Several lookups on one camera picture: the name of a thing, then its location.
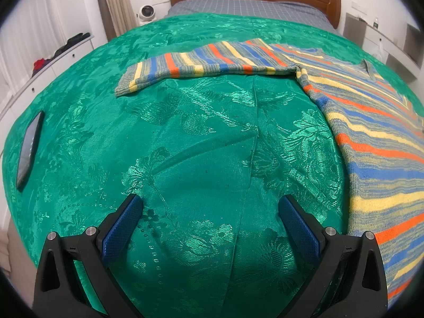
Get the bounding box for black smartphone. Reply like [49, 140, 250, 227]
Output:
[16, 111, 46, 191]

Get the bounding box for white sheer curtain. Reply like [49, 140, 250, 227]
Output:
[0, 0, 100, 85]

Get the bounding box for white drawer cabinet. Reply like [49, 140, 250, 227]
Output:
[0, 35, 95, 130]

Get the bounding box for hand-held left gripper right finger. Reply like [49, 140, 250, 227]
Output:
[277, 195, 389, 318]

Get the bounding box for grey checked bedsheet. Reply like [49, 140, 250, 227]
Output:
[165, 0, 338, 35]

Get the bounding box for striped knit sweater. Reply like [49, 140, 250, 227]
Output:
[114, 39, 424, 300]

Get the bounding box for dark clothes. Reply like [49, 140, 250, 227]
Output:
[53, 32, 91, 58]

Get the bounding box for red cloth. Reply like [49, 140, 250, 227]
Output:
[32, 58, 54, 77]

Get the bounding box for green floral blanket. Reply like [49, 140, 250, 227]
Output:
[2, 12, 424, 318]

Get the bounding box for small white fan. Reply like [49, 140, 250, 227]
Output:
[136, 4, 153, 26]

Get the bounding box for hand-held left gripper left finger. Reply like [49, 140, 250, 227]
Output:
[33, 193, 144, 318]

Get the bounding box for beige curtain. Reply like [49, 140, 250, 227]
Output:
[94, 0, 137, 42]

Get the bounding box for white desk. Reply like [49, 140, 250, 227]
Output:
[343, 12, 424, 83]

